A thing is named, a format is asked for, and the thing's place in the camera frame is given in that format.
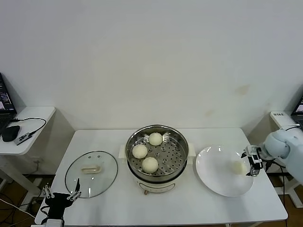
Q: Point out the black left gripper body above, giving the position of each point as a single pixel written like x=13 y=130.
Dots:
x=58 y=202

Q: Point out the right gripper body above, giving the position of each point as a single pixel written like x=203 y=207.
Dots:
x=255 y=156

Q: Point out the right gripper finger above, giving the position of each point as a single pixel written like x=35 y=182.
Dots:
x=255 y=171
x=244 y=155

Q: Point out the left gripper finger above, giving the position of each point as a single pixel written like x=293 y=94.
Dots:
x=77 y=192
x=47 y=192

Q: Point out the white steamed baozi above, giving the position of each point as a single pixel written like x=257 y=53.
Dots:
x=155 y=138
x=239 y=167
x=139 y=151
x=149 y=164

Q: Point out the round glass pot lid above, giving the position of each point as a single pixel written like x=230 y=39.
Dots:
x=94 y=183

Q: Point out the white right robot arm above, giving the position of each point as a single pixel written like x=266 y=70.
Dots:
x=281 y=144

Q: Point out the perforated steel steamer basket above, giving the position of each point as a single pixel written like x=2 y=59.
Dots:
x=172 y=158

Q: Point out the round white plate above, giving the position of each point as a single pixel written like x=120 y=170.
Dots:
x=213 y=165

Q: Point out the white labelled side desk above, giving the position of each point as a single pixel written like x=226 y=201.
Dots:
x=279 y=121

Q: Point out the small white desk label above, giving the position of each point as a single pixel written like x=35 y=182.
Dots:
x=278 y=115

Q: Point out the small black printed device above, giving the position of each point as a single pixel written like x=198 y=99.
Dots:
x=23 y=137

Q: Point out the black computer mouse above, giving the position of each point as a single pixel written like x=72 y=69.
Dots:
x=10 y=133

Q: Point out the white rounded side desk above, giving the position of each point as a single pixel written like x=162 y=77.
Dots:
x=35 y=113

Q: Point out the cream electric cooking pot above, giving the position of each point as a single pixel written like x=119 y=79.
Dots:
x=156 y=185

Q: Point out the black open laptop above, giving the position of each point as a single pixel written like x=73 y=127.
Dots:
x=4 y=104

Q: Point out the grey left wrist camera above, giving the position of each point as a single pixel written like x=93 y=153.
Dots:
x=55 y=222

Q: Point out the white wall socket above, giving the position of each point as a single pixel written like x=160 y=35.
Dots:
x=39 y=160

